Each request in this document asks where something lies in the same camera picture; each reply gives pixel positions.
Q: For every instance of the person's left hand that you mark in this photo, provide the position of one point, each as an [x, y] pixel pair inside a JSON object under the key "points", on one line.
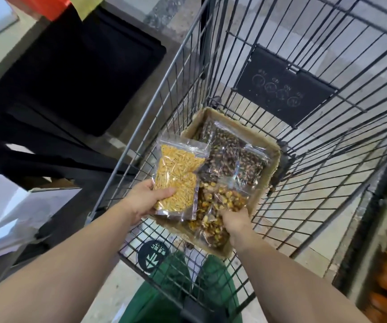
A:
{"points": [[139, 200]]}

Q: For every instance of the person's right hand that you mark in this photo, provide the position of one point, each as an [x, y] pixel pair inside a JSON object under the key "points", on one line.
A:
{"points": [[235, 225]]}

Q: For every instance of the person's left thumb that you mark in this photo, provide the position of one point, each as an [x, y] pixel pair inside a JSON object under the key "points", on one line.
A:
{"points": [[164, 194]]}

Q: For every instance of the person's right fingers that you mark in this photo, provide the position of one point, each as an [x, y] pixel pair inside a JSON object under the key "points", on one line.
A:
{"points": [[228, 214]]}

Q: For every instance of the clear bag of golden corn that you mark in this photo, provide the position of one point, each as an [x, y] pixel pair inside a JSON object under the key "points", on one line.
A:
{"points": [[203, 211], [228, 198]]}

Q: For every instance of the clear bag of yellow sticks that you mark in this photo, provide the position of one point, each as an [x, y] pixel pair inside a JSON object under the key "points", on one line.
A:
{"points": [[177, 179]]}

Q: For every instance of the person's right forearm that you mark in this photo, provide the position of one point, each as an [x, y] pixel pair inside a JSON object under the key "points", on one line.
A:
{"points": [[291, 282]]}

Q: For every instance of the person's left forearm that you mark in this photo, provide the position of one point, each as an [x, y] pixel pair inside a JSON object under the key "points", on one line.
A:
{"points": [[52, 265]]}

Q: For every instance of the clear bag of dark beans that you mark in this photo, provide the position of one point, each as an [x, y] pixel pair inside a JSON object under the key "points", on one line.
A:
{"points": [[225, 147], [247, 164]]}

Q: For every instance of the round black green sticker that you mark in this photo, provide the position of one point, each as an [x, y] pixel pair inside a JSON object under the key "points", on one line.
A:
{"points": [[153, 256]]}

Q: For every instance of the brown cardboard box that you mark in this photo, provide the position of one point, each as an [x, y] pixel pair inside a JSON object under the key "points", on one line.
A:
{"points": [[264, 154]]}

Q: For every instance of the person's green trousers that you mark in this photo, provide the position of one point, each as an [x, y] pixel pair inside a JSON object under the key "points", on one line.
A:
{"points": [[180, 292]]}

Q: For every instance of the black cart seat flap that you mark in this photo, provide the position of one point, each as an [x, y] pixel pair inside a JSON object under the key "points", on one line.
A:
{"points": [[281, 85]]}

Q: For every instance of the white paper sheets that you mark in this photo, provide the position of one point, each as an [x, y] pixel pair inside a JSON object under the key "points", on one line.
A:
{"points": [[15, 215]]}

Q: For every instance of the black checkout counter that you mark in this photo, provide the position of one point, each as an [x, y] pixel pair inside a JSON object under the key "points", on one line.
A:
{"points": [[55, 84]]}

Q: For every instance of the orange and yellow cloth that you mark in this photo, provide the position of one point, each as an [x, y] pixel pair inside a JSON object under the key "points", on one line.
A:
{"points": [[58, 5]]}

